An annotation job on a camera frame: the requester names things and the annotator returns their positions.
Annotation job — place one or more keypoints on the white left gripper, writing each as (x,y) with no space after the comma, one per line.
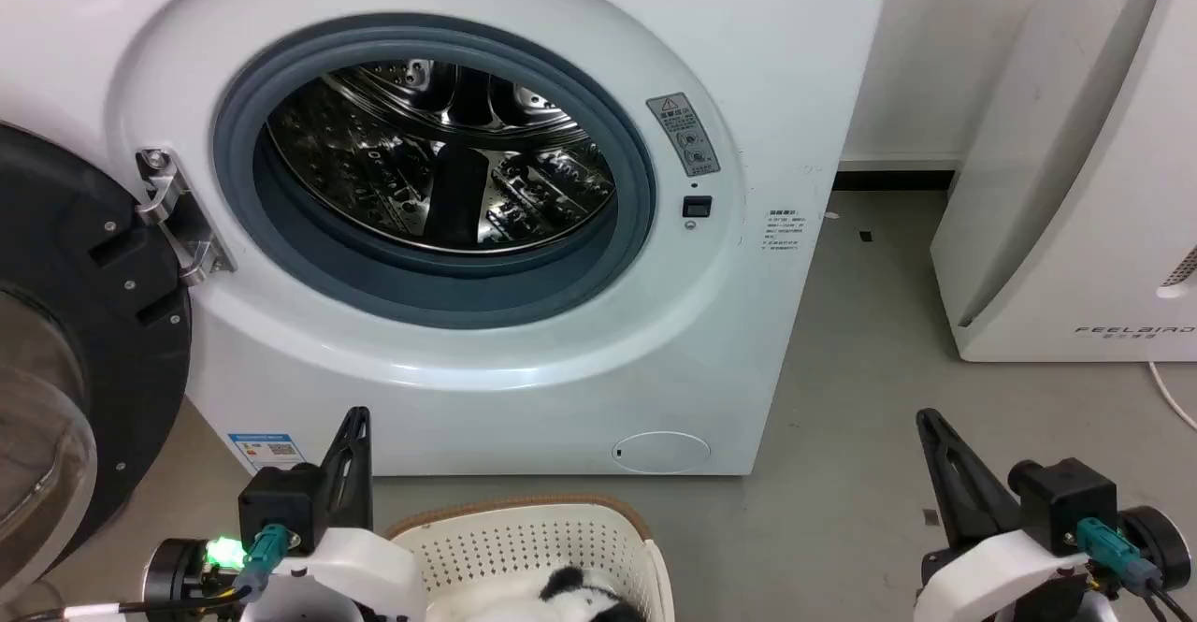
(355,575)

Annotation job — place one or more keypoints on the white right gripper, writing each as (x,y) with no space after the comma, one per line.
(991,580)

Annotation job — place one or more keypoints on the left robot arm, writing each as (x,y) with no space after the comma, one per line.
(173,571)

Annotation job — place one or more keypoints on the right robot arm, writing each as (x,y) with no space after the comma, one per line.
(1160,547)

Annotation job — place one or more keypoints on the black and white plush panda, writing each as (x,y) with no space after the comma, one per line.
(570,599)

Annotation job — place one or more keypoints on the black washing machine door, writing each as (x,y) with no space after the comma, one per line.
(103,323)

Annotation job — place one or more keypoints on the stainless steel washing machine drum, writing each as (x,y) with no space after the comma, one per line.
(374,164)

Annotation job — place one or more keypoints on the blue energy label sticker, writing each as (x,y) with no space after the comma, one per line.
(266,451)

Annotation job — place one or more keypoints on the white perforated laundry basket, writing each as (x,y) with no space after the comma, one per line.
(524,542)

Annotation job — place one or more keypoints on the grey rubber door gasket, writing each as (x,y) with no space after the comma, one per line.
(309,267)

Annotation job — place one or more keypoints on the round white filter cover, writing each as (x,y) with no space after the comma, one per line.
(661,452)

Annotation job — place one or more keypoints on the silver metal door hinge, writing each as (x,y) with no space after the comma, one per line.
(178,215)

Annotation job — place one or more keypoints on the small printed text label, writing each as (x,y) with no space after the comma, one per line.
(782,232)

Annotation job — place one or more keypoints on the black baseboard strip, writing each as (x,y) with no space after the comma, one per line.
(893,180)

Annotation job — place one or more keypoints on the white air purifier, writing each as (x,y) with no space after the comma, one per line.
(1075,182)

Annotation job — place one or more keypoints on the white front-load washing machine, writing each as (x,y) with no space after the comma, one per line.
(767,89)

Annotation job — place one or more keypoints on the grey warning sticker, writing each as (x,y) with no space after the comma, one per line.
(685,136)

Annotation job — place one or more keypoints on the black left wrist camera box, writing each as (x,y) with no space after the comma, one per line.
(281,505)

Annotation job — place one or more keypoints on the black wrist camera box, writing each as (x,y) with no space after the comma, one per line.
(1066,500)
(281,505)

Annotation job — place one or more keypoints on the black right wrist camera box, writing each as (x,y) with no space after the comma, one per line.
(1066,500)

